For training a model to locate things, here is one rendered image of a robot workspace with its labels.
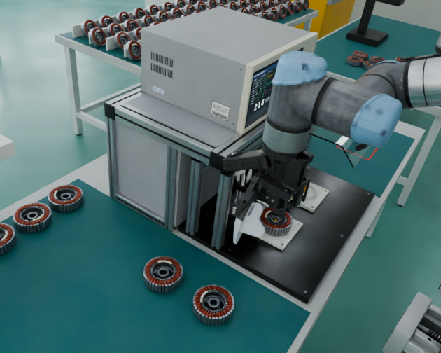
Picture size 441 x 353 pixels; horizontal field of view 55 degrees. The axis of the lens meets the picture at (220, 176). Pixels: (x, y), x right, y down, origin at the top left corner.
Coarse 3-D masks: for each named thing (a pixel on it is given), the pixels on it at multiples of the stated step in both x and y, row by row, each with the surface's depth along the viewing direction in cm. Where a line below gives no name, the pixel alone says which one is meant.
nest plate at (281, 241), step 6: (294, 222) 144; (300, 222) 144; (294, 228) 141; (300, 228) 143; (264, 234) 137; (288, 234) 138; (294, 234) 139; (264, 240) 136; (270, 240) 135; (276, 240) 135; (282, 240) 136; (288, 240) 136; (276, 246) 134; (282, 246) 134
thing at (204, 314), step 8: (200, 288) 117; (208, 288) 117; (216, 288) 117; (224, 288) 118; (200, 296) 114; (208, 296) 117; (216, 296) 117; (224, 296) 115; (232, 296) 115; (192, 304) 114; (200, 304) 112; (208, 304) 113; (216, 304) 115; (224, 304) 115; (232, 304) 114; (200, 312) 110; (208, 312) 110; (216, 312) 110; (224, 312) 111; (232, 312) 114; (208, 320) 110; (216, 320) 110; (224, 320) 111
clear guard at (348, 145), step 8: (312, 128) 139; (320, 128) 140; (320, 136) 136; (328, 136) 136; (336, 136) 137; (336, 144) 133; (344, 144) 134; (352, 144) 137; (344, 152) 133; (352, 152) 135; (360, 152) 139; (352, 160) 134
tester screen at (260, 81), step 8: (264, 72) 117; (272, 72) 121; (256, 80) 114; (264, 80) 119; (256, 88) 117; (264, 88) 121; (256, 96) 119; (264, 96) 123; (264, 104) 126; (248, 112) 119; (264, 112) 128
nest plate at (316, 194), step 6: (312, 186) 162; (318, 186) 162; (312, 192) 159; (318, 192) 159; (324, 192) 159; (306, 198) 155; (312, 198) 155; (318, 198) 156; (324, 198) 158; (300, 204) 152; (306, 204) 152; (312, 204) 153; (318, 204) 153; (312, 210) 150
